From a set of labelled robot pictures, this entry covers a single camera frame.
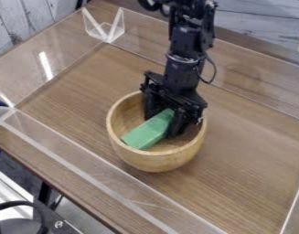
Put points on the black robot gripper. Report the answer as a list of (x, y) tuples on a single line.
[(172, 90)]

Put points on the green rectangular block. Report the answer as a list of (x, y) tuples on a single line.
[(148, 132)]

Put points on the brown wooden bowl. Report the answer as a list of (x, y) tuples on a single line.
[(170, 153)]

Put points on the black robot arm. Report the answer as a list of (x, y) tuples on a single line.
[(191, 31)]

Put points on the black table leg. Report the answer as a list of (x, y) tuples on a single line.
[(44, 193)]

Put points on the clear acrylic tray enclosure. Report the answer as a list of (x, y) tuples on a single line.
[(222, 176)]

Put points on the black metal base plate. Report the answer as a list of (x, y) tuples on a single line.
[(52, 224)]

